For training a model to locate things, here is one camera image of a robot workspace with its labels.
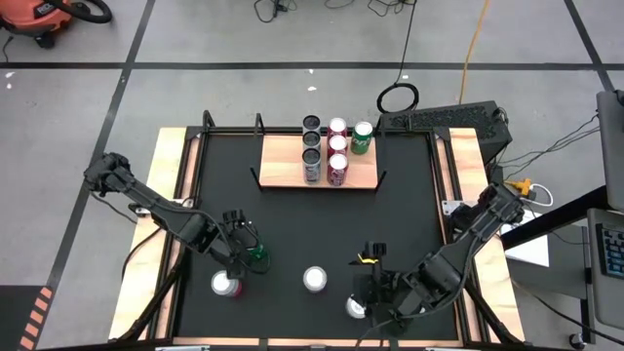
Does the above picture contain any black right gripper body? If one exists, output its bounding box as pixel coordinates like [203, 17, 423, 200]
[353, 269, 423, 314]

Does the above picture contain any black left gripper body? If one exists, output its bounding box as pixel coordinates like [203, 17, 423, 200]
[214, 209, 249, 267]

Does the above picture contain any green Sprite can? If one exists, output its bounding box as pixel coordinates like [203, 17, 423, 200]
[349, 121, 374, 156]
[246, 241, 270, 268]

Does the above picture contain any pink and silver can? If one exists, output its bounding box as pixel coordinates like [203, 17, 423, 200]
[344, 293, 368, 321]
[301, 265, 329, 293]
[210, 269, 244, 298]

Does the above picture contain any tall silver energy drink can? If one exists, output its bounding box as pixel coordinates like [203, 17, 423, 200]
[301, 114, 322, 136]
[301, 147, 322, 185]

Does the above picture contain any red Coca-Cola Star Wars can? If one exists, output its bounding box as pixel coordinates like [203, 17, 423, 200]
[327, 135, 348, 156]

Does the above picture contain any wooden shelf with black legs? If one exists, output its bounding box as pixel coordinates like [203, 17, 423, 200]
[248, 135, 389, 194]

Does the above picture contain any black table mat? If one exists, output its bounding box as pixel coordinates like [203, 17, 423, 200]
[175, 132, 460, 341]

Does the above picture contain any black perforated computer case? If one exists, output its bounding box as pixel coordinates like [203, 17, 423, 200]
[376, 99, 514, 165]

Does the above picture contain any white paper sheet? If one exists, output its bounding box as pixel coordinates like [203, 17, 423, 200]
[499, 209, 552, 268]

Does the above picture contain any orange power plug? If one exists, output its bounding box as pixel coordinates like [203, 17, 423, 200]
[504, 177, 537, 202]

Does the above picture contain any black bar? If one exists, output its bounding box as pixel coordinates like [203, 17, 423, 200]
[500, 184, 624, 251]

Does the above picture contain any grey keyboard console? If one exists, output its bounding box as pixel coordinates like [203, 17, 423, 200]
[586, 208, 624, 332]

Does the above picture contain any black mat with orange stripes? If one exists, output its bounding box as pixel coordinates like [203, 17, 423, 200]
[0, 285, 56, 351]

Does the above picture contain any grey monitor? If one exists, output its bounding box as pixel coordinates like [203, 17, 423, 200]
[596, 89, 624, 214]

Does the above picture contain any orange shop vacuum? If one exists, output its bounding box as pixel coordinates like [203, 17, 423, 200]
[0, 0, 74, 50]

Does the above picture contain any black cable with coil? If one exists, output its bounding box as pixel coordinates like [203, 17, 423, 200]
[375, 0, 421, 115]

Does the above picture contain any white cable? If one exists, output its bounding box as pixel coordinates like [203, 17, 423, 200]
[528, 182, 556, 209]

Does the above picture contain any yellow cable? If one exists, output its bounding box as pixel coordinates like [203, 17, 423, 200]
[457, 0, 491, 106]

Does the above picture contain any black cable with plug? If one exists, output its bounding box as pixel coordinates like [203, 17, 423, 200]
[252, 0, 298, 24]

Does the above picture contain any black vacuum hose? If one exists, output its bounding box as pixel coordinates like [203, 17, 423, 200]
[46, 0, 114, 25]

